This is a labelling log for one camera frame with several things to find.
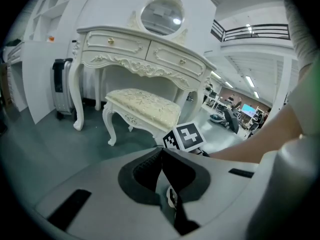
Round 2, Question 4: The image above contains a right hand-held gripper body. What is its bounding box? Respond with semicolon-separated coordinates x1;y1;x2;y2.
162;121;208;153

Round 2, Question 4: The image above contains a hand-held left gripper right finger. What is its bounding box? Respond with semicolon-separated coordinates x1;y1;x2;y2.
162;148;261;240

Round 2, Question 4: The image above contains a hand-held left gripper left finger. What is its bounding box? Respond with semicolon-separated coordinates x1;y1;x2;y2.
34;146;181;240

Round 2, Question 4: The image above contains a cream floral cushioned stool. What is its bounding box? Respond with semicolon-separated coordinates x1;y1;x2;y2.
101;88;183;147

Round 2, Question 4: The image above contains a white ornate dressing table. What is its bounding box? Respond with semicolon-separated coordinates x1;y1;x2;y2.
68;0;218;145

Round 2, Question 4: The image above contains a person's right forearm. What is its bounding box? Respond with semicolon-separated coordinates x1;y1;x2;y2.
208;103;301;165

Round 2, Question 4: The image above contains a black white floor device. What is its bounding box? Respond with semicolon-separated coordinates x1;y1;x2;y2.
209;113;226;124

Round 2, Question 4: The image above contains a black umbrella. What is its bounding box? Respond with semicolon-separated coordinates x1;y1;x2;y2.
222;108;241;135

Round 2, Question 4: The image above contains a silver suitcase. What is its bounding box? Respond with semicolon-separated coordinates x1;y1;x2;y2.
51;57;79;122

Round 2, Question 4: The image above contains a black balcony railing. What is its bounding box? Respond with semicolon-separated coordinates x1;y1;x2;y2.
210;18;293;43

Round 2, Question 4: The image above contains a person's white t-shirt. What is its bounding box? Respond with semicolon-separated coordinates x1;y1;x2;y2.
283;0;320;135

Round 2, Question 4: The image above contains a white cubby shelf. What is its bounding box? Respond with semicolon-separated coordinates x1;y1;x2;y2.
23;0;81;43

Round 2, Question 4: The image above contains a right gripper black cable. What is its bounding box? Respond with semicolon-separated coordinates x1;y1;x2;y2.
191;147;211;158

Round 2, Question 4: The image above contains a wall display screen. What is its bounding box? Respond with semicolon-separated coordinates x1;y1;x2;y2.
240;103;258;117

